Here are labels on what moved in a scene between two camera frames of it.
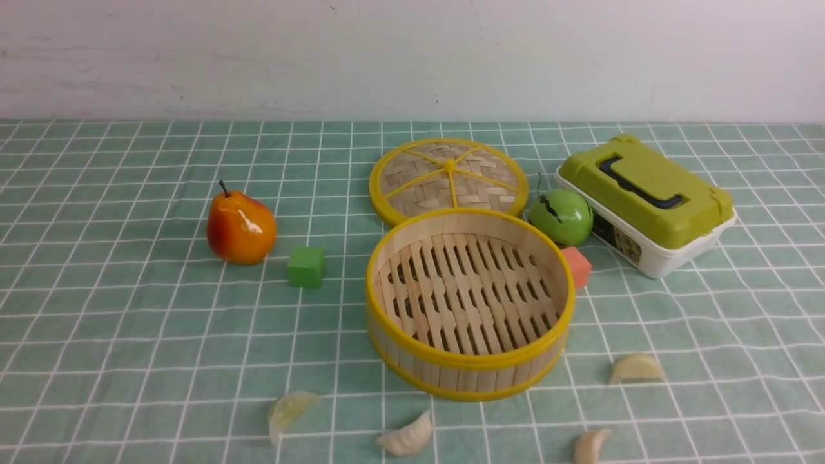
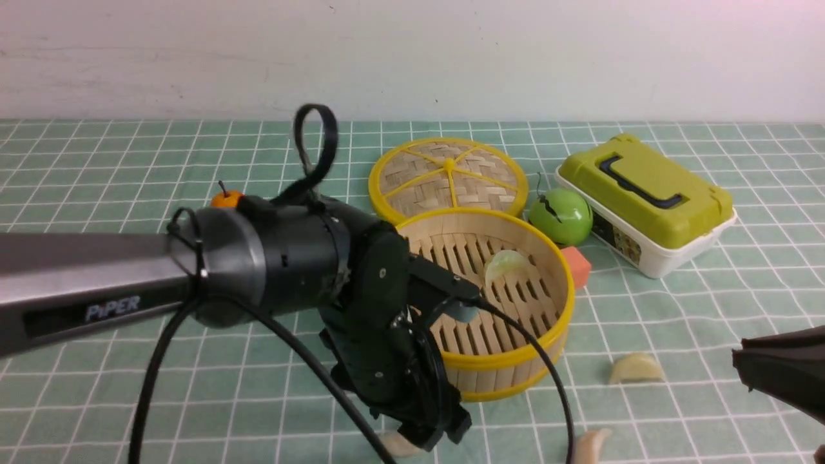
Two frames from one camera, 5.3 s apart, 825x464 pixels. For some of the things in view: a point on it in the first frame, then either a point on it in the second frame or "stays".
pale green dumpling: x=285 y=408 to x=505 y=261
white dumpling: x=409 y=439 stays
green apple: x=563 y=216 stays
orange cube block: x=580 y=267 stays
